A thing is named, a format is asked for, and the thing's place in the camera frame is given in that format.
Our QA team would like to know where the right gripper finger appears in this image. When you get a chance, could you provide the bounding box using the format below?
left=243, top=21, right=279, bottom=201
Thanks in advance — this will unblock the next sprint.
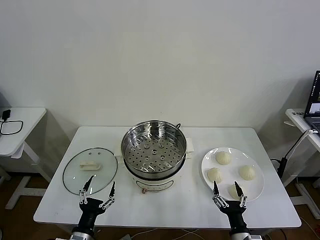
left=211, top=180, right=230, bottom=209
left=233, top=181, right=248, bottom=208

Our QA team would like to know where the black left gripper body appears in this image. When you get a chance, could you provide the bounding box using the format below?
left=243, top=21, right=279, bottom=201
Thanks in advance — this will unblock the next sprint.
left=77, top=197, right=106, bottom=234

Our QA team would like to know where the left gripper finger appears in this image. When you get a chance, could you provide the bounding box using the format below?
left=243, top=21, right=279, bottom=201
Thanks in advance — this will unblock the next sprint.
left=78, top=174, right=97, bottom=205
left=99, top=181, right=117, bottom=210

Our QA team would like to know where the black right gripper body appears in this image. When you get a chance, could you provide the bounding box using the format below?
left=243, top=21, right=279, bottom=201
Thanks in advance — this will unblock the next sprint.
left=219, top=199, right=248, bottom=233

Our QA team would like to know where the white steamed baozi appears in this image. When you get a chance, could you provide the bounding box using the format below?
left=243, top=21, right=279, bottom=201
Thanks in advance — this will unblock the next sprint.
left=228, top=183, right=247, bottom=201
left=238, top=165, right=257, bottom=181
left=215, top=151, right=232, bottom=166
left=206, top=167, right=224, bottom=183

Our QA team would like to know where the round glass pot lid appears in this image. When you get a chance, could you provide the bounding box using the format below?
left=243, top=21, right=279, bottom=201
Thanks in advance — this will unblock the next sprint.
left=62, top=147, right=119, bottom=196

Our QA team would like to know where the stainless steel steamer basket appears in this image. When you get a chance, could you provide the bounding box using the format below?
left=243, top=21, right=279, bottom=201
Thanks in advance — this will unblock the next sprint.
left=120, top=120, right=187, bottom=180

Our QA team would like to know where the white round plate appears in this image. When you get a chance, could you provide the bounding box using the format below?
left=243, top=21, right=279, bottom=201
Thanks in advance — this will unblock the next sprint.
left=201, top=146, right=265, bottom=203

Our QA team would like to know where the white electric cooker base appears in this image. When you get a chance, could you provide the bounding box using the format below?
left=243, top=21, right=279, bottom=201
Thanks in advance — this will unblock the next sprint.
left=114, top=136, right=195, bottom=195

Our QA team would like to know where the black power brick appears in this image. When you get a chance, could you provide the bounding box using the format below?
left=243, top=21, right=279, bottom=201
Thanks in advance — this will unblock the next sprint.
left=270, top=156, right=288, bottom=177

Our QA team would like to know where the white side desk with adapter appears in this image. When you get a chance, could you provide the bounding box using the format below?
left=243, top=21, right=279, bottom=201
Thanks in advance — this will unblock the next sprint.
left=0, top=107, right=52, bottom=210

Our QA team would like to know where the white side desk with laptop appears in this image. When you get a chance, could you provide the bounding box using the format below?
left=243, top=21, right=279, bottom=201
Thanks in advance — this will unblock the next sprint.
left=284, top=108, right=320, bottom=216

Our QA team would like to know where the dark open laptop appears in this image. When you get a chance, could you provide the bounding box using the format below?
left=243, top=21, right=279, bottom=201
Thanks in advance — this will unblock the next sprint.
left=303, top=69, right=320, bottom=133

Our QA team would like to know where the white laptop cable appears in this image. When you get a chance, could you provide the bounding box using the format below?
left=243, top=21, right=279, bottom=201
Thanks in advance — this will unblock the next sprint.
left=284, top=128, right=315, bottom=161

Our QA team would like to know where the black looped cable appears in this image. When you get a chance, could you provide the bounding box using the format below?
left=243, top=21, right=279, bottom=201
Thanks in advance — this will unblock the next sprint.
left=0, top=119, right=24, bottom=136

